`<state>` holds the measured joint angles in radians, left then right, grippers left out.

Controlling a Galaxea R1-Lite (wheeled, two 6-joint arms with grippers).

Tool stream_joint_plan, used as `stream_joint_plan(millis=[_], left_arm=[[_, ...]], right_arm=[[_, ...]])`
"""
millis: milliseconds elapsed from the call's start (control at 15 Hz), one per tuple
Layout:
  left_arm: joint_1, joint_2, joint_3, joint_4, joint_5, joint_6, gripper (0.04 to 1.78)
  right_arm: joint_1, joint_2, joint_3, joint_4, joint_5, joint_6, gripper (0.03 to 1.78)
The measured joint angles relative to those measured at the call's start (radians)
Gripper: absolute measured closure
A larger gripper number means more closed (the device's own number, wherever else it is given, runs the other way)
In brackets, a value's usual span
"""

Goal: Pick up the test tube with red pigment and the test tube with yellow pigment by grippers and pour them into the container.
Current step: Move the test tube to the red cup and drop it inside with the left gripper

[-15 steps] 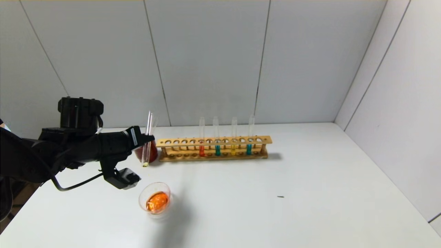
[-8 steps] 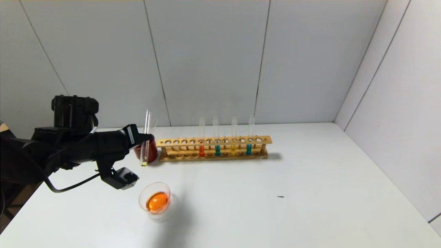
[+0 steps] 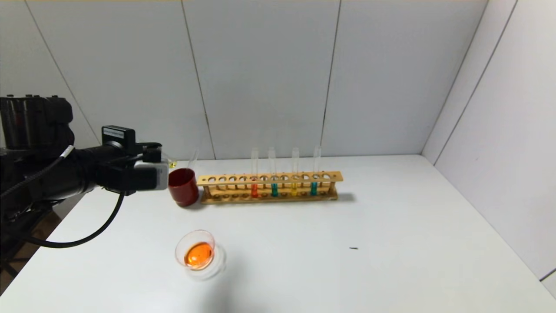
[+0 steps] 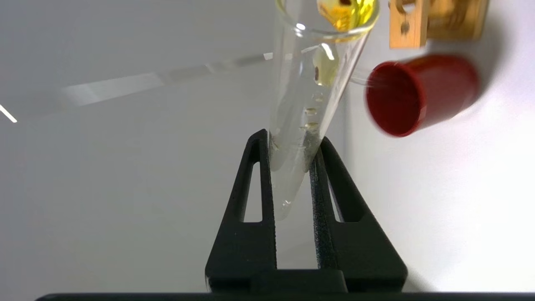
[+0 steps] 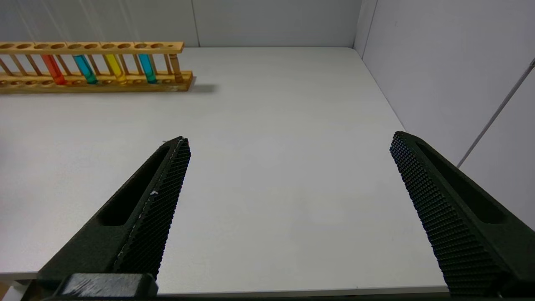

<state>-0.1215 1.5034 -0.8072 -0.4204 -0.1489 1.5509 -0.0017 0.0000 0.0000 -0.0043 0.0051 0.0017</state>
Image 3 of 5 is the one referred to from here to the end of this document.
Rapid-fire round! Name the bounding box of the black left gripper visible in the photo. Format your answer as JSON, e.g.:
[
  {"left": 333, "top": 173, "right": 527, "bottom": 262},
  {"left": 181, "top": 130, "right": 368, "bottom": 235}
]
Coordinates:
[{"left": 74, "top": 125, "right": 162, "bottom": 171}]

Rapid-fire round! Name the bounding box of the test tube with teal pigment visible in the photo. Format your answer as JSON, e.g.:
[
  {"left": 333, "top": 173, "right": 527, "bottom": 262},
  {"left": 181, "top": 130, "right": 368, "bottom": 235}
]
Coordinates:
[
  {"left": 310, "top": 146, "right": 322, "bottom": 196},
  {"left": 268, "top": 147, "right": 278, "bottom": 197}
]

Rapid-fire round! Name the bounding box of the wooden test tube rack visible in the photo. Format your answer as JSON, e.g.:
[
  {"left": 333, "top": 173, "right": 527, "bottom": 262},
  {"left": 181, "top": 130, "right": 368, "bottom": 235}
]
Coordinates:
[{"left": 196, "top": 171, "right": 344, "bottom": 205}]

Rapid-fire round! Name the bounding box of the dark red cup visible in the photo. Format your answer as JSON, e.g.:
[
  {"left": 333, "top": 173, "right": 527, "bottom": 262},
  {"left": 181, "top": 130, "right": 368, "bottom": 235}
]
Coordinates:
[{"left": 168, "top": 168, "right": 199, "bottom": 207}]

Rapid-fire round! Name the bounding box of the clear glass dish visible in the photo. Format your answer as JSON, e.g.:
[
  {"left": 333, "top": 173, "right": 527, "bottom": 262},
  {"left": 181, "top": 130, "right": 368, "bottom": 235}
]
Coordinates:
[{"left": 175, "top": 230, "right": 225, "bottom": 278}]

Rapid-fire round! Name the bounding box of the dark background furniture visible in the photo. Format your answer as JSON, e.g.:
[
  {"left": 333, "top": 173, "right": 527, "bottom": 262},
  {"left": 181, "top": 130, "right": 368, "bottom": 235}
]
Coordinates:
[{"left": 0, "top": 191, "right": 59, "bottom": 283}]

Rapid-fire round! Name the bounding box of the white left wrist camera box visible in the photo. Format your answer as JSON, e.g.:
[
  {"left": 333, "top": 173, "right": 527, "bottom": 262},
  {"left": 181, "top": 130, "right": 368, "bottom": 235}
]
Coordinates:
[{"left": 101, "top": 161, "right": 169, "bottom": 194}]

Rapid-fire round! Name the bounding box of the thick black cable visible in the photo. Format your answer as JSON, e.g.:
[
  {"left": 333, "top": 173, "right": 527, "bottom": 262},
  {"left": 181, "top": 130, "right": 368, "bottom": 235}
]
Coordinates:
[{"left": 26, "top": 191, "right": 126, "bottom": 249}]

